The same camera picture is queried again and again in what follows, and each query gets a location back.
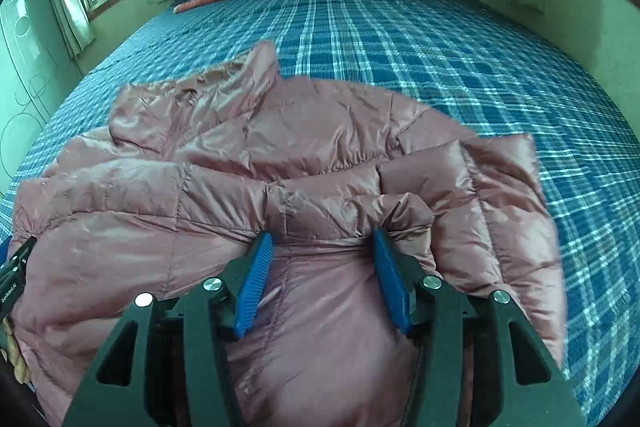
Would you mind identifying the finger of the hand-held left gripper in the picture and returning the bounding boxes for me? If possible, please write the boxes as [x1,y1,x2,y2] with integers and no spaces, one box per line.
[0,236,39,310]

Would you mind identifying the person's left hand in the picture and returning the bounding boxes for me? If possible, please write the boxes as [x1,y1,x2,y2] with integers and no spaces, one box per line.
[0,318,32,384]

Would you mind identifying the pink puffer jacket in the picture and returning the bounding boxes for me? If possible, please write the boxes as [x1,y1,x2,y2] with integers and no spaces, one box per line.
[10,39,568,427]

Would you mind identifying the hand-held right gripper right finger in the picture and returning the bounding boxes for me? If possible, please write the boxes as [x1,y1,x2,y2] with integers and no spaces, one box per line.
[371,228,587,427]

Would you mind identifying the wardrobe with circle pattern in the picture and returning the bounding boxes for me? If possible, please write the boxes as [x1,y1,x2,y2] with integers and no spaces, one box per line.
[0,0,84,200]

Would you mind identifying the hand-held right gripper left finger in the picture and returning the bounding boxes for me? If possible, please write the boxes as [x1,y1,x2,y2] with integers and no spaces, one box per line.
[60,231,276,427]

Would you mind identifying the blue plaid bed sheet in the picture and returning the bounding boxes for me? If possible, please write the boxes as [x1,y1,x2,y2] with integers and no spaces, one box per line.
[0,0,640,427]

